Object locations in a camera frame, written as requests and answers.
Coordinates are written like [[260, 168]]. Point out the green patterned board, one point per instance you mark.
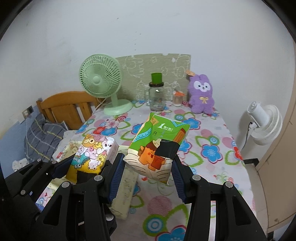
[[148, 64]]

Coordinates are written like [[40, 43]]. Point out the green desk fan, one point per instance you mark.
[[99, 80]]

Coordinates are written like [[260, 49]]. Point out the yellow fabric storage box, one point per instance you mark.
[[124, 192]]

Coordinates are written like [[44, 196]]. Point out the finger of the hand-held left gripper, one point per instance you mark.
[[63, 165], [111, 165]]

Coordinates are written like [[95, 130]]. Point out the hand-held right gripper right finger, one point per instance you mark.
[[179, 180]]

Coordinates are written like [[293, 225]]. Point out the purple plush bunny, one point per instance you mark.
[[201, 99]]

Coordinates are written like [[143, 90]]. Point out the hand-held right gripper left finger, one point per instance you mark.
[[116, 178]]

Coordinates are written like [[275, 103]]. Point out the yellow cartoon tissue pack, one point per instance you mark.
[[92, 150]]

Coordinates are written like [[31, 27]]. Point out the grey plaid pillow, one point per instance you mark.
[[44, 136]]

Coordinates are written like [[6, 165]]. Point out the wooden bed headboard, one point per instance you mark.
[[64, 99]]

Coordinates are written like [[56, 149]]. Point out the white crumpled cloth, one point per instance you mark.
[[19, 165]]

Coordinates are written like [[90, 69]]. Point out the wall socket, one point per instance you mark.
[[27, 111]]

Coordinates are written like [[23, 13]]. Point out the green tissue pack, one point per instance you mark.
[[157, 139]]

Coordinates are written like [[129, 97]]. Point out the beige door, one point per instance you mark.
[[286, 150]]

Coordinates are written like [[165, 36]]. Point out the small jar with orange lid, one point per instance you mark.
[[177, 99]]

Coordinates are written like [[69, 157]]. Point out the black table frame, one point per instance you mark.
[[251, 162]]

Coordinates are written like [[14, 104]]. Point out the glass jar mug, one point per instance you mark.
[[157, 99]]

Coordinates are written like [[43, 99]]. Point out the white standing fan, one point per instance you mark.
[[270, 125]]

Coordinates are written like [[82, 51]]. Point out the floral tablecloth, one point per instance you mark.
[[208, 139]]

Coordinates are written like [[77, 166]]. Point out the green plastic cup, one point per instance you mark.
[[156, 77]]

